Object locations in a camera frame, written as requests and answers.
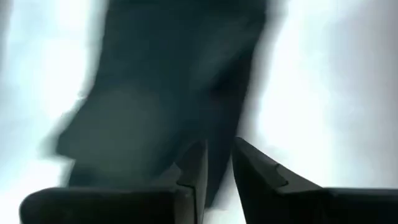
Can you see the dark denim jeans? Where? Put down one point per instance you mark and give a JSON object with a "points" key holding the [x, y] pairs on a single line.
{"points": [[155, 93]]}

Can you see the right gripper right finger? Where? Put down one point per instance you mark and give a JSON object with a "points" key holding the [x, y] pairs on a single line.
{"points": [[280, 199]]}

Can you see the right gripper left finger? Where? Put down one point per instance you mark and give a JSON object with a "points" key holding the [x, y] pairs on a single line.
{"points": [[124, 202]]}

